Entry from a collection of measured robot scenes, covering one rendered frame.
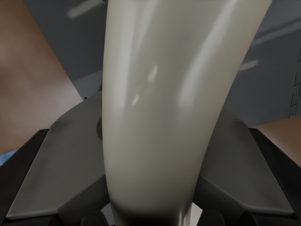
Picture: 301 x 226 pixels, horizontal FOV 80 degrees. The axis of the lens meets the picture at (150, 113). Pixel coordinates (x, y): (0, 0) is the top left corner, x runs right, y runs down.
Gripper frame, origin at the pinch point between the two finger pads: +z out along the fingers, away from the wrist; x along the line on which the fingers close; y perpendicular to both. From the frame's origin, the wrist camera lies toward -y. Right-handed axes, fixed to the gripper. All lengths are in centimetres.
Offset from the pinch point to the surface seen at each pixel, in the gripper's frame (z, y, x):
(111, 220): 12.8, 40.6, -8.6
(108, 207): 16.4, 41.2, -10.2
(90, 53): 89, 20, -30
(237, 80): 87, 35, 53
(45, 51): 91, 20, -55
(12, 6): 90, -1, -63
